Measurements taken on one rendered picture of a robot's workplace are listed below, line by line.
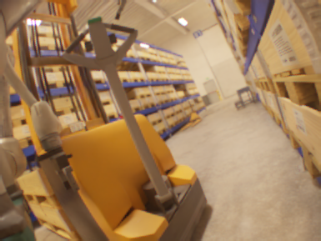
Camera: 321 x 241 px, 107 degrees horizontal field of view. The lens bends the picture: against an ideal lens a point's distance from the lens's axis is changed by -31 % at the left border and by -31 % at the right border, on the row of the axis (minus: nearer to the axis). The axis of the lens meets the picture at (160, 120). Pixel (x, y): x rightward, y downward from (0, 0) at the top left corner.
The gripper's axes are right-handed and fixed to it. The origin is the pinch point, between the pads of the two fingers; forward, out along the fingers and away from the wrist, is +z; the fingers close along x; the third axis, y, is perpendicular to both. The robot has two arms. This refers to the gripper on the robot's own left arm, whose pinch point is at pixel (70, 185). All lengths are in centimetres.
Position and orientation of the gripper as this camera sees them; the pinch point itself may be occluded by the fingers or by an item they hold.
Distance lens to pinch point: 78.1
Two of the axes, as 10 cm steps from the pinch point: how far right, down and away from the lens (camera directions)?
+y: 5.9, -2.7, 7.6
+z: 3.9, 9.2, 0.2
